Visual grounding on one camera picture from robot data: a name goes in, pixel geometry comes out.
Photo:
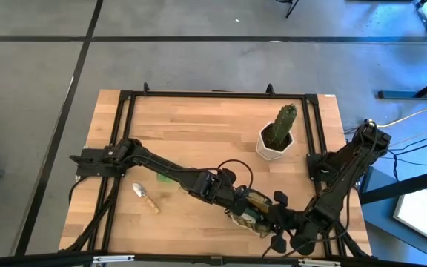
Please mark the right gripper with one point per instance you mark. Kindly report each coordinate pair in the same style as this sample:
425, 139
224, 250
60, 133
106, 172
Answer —
285, 222

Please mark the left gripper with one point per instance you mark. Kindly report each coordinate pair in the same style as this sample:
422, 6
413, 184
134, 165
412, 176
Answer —
235, 200

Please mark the tan and green gardening bag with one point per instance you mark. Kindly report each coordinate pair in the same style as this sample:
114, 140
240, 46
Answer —
258, 202

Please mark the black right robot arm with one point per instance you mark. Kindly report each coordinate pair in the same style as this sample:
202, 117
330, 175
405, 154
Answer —
343, 167

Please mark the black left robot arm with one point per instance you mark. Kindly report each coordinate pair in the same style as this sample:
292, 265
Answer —
161, 165

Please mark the white faceted plant pot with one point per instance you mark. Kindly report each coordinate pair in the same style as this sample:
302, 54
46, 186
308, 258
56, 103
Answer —
267, 154

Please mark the green plastic spray bottle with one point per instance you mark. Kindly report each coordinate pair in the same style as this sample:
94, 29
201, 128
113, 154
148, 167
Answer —
163, 178

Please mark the green cactus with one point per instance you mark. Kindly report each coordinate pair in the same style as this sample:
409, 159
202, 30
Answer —
284, 122

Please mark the black diagonal metal beam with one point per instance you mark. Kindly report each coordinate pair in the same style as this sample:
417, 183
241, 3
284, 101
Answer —
413, 184

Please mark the white flat panel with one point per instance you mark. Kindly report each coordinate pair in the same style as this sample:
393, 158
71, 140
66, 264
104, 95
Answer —
419, 215

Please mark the black chair base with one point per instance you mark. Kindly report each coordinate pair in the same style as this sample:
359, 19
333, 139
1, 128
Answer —
290, 8

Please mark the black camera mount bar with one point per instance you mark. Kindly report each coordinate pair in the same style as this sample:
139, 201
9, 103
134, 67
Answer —
50, 258

